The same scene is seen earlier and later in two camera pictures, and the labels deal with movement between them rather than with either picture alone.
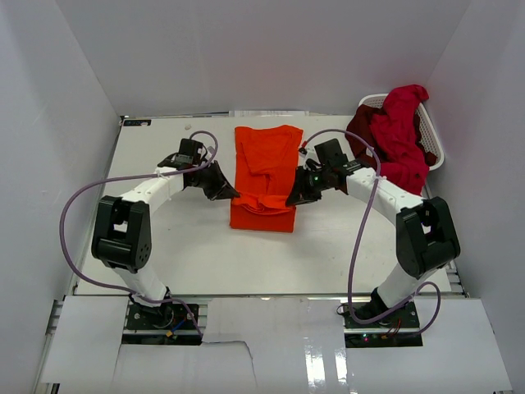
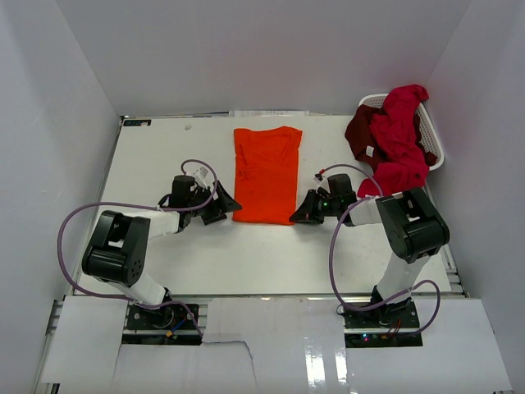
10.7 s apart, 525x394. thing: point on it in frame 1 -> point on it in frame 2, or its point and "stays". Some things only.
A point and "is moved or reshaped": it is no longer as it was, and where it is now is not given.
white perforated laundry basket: x=429 y=135 stays
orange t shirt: x=266 y=164 is moved or reshaped
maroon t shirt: x=360 y=136 stays
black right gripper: x=300 y=192 -> x=306 y=213
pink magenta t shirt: x=395 y=138 stays
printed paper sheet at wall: x=268 y=113 stays
